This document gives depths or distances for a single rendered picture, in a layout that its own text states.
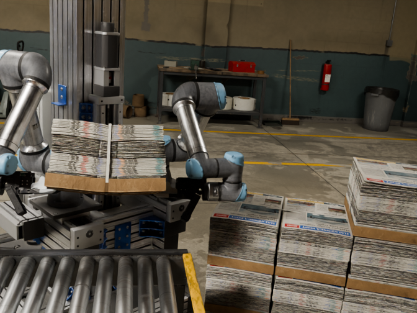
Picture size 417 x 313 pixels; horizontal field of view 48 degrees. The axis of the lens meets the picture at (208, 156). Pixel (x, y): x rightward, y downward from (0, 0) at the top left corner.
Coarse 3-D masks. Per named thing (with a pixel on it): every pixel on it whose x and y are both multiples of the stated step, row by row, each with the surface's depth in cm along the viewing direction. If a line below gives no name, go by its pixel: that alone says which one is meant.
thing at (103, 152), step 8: (104, 128) 154; (112, 128) 155; (104, 136) 155; (112, 136) 154; (104, 144) 154; (112, 144) 154; (104, 152) 153; (112, 152) 154; (104, 160) 154; (112, 160) 154; (104, 168) 153; (112, 168) 154; (104, 176) 153; (112, 176) 153; (96, 192) 153; (104, 192) 153; (112, 192) 153
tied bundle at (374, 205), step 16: (352, 176) 205; (352, 192) 201; (368, 192) 180; (384, 192) 179; (400, 192) 177; (416, 192) 176; (352, 208) 197; (368, 208) 181; (384, 208) 180; (400, 208) 179; (416, 208) 178; (368, 224) 182; (384, 224) 181; (400, 224) 180; (416, 224) 179
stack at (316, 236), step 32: (224, 224) 195; (256, 224) 192; (288, 224) 193; (320, 224) 195; (224, 256) 199; (256, 256) 196; (288, 256) 193; (320, 256) 191; (352, 256) 188; (384, 256) 185; (416, 256) 182; (224, 288) 202; (256, 288) 200; (288, 288) 196; (320, 288) 193; (416, 288) 185
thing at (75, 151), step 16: (64, 128) 151; (80, 128) 152; (96, 128) 153; (64, 144) 151; (80, 144) 152; (96, 144) 153; (64, 160) 151; (80, 160) 152; (96, 160) 153; (96, 176) 152; (80, 192) 156
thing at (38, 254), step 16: (0, 256) 156; (16, 256) 157; (32, 256) 158; (64, 256) 160; (80, 256) 160; (96, 256) 161; (112, 256) 162; (176, 256) 166; (32, 272) 159; (96, 272) 163; (176, 272) 168
